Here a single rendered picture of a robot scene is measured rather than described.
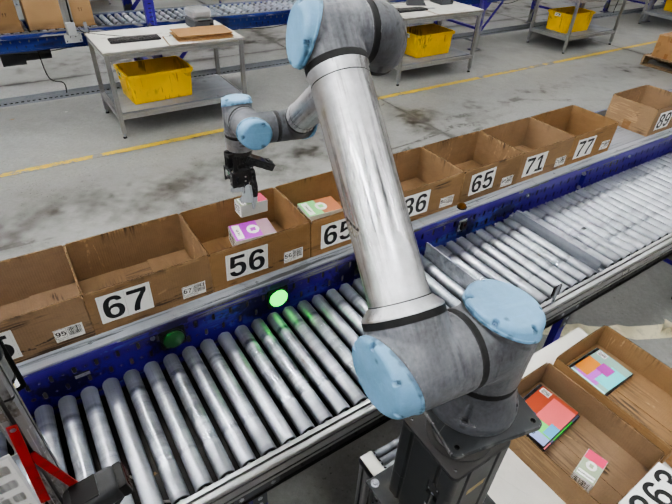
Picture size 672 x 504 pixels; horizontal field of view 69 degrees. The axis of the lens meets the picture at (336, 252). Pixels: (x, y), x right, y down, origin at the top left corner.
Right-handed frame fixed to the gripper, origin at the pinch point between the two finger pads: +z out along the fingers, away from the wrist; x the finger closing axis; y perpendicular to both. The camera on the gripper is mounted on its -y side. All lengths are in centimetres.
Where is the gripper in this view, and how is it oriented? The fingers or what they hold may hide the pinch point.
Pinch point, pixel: (250, 200)
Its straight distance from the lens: 172.6
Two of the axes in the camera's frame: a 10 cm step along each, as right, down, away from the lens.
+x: 5.5, 5.2, -6.5
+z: -0.4, 7.9, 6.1
